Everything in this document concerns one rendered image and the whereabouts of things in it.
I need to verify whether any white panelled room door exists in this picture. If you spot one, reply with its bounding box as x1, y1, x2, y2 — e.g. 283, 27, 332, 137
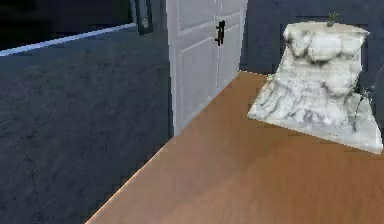
165, 0, 249, 137

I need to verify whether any small green house plant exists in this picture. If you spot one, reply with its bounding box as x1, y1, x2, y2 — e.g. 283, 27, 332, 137
326, 12, 340, 28

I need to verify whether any black door handle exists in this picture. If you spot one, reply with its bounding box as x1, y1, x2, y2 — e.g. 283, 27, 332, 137
214, 20, 227, 47

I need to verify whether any white marble pedestal table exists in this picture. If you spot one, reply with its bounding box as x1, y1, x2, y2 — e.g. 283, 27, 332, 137
247, 21, 384, 155

